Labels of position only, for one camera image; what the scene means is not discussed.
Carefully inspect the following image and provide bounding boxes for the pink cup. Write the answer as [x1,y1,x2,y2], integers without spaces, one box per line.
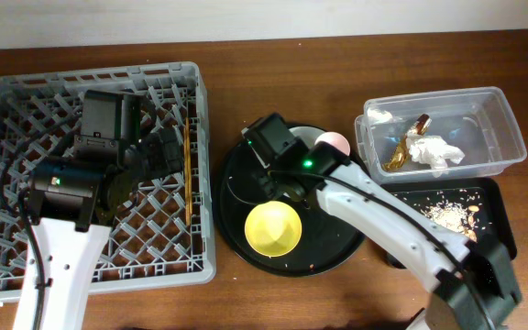
[314,132,351,156]

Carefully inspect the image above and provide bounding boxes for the yellow bowl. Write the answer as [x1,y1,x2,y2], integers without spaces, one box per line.
[244,201,303,258]

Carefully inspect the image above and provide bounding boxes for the gold snack wrapper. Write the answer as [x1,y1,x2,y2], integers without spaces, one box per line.
[382,114,432,171]

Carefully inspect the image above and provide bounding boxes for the food scraps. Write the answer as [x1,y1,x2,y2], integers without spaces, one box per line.
[419,188,493,241]

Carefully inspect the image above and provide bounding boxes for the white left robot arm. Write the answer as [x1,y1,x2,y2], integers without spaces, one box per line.
[13,90,184,329]

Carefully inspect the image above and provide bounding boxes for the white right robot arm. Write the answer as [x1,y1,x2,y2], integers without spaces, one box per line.
[242,113,523,329]

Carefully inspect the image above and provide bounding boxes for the grey dishwasher rack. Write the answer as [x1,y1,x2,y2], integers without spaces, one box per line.
[0,61,215,304]

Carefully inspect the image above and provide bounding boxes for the grey round plate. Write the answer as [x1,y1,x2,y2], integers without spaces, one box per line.
[290,126,325,149]

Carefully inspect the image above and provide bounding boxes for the round black tray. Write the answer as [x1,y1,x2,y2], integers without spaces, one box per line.
[212,141,365,277]

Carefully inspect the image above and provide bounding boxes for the small white tissue piece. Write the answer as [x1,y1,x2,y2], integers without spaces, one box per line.
[365,107,400,126]

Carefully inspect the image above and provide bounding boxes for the clear plastic bin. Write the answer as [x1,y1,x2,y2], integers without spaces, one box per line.
[354,87,527,184]

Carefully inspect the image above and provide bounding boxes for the black rectangular tray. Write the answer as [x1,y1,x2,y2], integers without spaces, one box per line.
[383,178,517,259]

